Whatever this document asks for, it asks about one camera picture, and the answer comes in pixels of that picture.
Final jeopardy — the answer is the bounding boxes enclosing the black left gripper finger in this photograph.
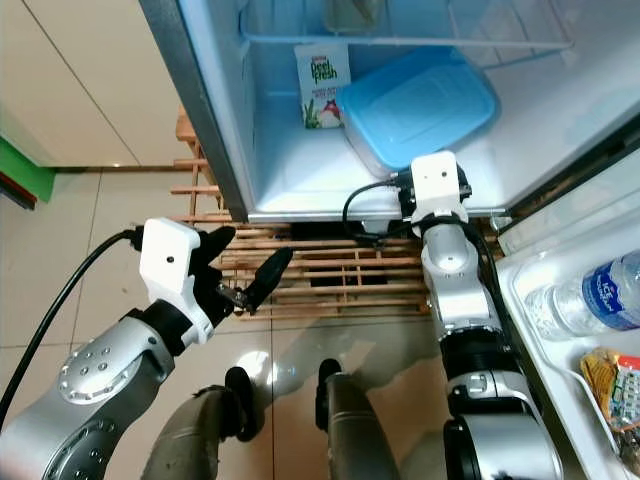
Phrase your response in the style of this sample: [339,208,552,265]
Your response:
[248,249,294,315]
[205,226,238,271]

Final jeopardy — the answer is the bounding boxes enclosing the blue lidded food container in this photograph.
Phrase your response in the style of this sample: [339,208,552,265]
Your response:
[335,45,499,179]

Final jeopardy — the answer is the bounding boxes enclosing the white fridge door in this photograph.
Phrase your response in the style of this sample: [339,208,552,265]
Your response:
[498,140,640,480]

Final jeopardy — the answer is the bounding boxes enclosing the glass fridge shelf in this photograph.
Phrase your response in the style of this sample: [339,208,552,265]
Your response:
[240,0,576,51]

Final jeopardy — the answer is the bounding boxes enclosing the wooden slatted rack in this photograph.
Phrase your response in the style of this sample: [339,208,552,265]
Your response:
[172,105,501,321]

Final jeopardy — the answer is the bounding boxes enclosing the white green juice carton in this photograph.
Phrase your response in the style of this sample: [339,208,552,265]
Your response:
[295,42,354,131]

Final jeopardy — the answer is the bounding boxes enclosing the dark grey left robot leg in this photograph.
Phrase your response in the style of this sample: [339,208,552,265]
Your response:
[140,366,261,480]

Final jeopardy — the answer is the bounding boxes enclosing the dark grey robot leg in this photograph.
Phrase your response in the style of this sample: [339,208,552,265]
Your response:
[315,358,413,480]
[140,366,261,480]

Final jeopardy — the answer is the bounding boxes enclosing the dark grey right robot leg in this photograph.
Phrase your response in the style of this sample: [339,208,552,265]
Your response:
[315,358,413,480]

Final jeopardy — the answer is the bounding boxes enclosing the clear plastic water bottle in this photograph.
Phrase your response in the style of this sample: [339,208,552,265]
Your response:
[525,250,640,343]

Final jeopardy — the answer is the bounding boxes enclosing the green cutting board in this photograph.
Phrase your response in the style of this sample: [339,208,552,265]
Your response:
[0,135,58,208]

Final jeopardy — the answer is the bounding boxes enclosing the beige kitchen counter cabinet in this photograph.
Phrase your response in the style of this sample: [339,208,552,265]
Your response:
[0,0,191,173]

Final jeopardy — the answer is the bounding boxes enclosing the yellow snack packet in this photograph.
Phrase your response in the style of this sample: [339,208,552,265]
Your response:
[580,345,640,446]

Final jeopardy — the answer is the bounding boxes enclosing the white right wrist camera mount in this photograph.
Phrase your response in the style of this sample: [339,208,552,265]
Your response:
[410,152,471,239]

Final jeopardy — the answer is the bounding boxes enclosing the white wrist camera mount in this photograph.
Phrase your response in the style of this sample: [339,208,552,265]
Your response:
[410,152,471,239]
[140,217,213,346]

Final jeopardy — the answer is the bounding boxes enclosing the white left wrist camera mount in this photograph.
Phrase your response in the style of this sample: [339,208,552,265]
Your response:
[140,217,213,346]

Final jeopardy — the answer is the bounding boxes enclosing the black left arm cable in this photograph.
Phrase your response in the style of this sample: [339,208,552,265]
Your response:
[0,228,146,431]

